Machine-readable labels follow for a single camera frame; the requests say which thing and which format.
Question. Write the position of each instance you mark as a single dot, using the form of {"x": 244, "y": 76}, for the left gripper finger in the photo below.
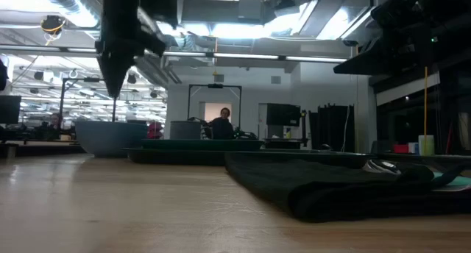
{"x": 124, "y": 71}
{"x": 109, "y": 73}

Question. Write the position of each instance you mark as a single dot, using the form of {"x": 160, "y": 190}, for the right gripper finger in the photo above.
{"x": 368, "y": 68}
{"x": 377, "y": 52}

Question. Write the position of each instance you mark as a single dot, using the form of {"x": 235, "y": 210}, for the blue bowl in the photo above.
{"x": 110, "y": 139}

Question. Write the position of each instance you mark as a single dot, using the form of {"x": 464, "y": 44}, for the black cloth napkin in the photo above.
{"x": 312, "y": 187}

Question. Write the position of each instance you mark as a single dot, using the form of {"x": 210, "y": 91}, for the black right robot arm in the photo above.
{"x": 449, "y": 10}

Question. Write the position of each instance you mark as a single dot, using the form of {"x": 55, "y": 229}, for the black background robot arm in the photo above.
{"x": 246, "y": 135}

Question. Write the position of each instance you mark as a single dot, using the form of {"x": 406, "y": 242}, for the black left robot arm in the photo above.
{"x": 162, "y": 3}

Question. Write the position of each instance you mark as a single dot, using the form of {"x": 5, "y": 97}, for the dark green serving tray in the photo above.
{"x": 176, "y": 157}

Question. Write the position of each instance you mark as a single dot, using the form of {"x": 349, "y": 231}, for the pink chair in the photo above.
{"x": 155, "y": 129}

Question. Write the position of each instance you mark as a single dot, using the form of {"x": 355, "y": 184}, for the black curtain panel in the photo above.
{"x": 331, "y": 128}

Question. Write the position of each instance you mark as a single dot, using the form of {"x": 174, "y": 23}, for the person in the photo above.
{"x": 222, "y": 128}
{"x": 55, "y": 120}

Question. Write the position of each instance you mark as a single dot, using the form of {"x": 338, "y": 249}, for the red box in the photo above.
{"x": 401, "y": 149}

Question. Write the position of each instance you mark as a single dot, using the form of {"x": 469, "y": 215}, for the white and blue container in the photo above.
{"x": 413, "y": 148}

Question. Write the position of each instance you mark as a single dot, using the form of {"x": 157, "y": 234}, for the black monitor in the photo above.
{"x": 10, "y": 109}
{"x": 283, "y": 115}

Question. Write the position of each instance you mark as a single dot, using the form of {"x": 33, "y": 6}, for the pale green cylinder container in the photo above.
{"x": 427, "y": 146}

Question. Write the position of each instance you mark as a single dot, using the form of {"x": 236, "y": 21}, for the rectangular ceiling light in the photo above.
{"x": 228, "y": 30}

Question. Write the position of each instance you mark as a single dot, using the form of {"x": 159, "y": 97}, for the black background desk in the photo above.
{"x": 287, "y": 142}

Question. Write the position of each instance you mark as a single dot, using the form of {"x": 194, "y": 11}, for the long light strip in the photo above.
{"x": 243, "y": 56}

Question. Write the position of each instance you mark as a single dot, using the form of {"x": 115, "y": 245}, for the grey ceiling box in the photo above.
{"x": 250, "y": 8}

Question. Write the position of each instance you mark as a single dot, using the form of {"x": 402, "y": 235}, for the security camera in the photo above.
{"x": 349, "y": 43}

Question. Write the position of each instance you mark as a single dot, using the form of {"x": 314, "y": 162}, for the black gantry frame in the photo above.
{"x": 215, "y": 86}
{"x": 79, "y": 79}

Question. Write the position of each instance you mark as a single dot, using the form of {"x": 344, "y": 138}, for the grey wall vent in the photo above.
{"x": 276, "y": 79}
{"x": 219, "y": 78}

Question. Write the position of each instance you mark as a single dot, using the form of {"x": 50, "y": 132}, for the black aluminium table frame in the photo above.
{"x": 423, "y": 159}

